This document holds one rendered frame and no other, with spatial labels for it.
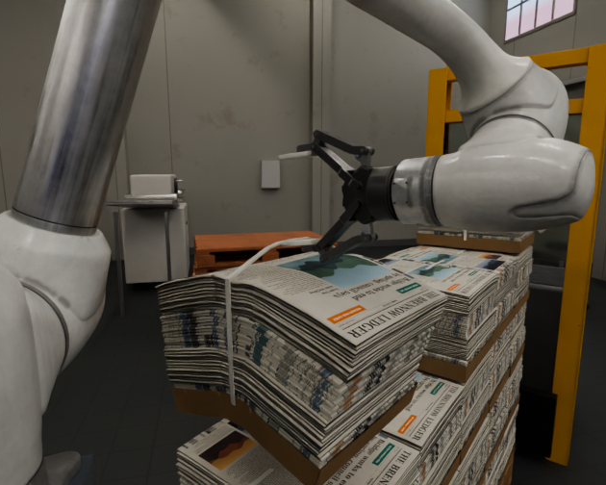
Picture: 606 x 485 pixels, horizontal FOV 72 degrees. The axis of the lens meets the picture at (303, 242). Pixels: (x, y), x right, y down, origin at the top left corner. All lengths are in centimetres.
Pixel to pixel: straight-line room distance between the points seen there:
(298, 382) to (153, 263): 458
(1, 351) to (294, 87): 706
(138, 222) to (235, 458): 431
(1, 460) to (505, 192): 54
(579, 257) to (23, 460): 202
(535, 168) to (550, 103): 14
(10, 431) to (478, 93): 62
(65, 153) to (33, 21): 715
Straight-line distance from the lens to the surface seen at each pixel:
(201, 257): 305
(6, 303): 46
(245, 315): 61
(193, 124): 710
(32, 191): 60
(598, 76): 215
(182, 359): 75
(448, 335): 112
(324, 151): 64
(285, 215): 722
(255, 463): 85
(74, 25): 60
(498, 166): 49
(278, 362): 58
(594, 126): 213
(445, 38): 58
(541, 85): 62
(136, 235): 504
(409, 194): 53
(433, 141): 226
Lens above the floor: 135
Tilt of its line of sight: 10 degrees down
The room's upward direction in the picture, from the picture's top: straight up
